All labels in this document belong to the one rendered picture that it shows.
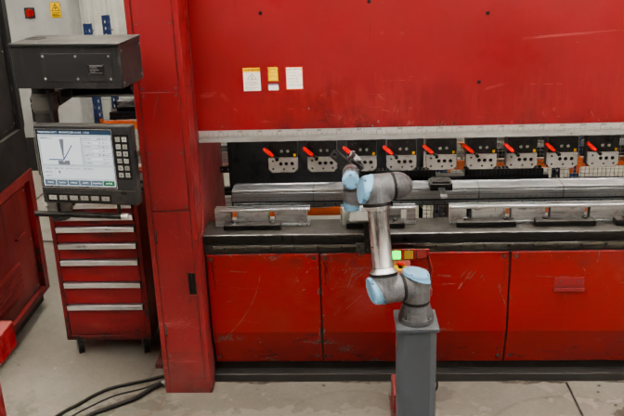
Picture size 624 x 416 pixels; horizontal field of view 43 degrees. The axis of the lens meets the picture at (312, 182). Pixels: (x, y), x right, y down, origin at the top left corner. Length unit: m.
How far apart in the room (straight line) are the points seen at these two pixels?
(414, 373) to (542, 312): 1.08
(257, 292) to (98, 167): 1.16
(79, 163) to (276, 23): 1.14
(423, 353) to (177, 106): 1.60
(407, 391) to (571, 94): 1.64
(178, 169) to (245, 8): 0.84
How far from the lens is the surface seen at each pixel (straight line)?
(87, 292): 4.74
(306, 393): 4.39
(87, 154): 3.57
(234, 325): 4.33
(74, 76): 3.53
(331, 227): 4.14
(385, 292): 3.28
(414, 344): 3.42
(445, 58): 3.93
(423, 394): 3.56
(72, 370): 4.86
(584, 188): 4.53
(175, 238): 4.05
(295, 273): 4.15
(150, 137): 3.90
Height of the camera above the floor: 2.43
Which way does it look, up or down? 19 degrees down
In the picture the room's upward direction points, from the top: 2 degrees counter-clockwise
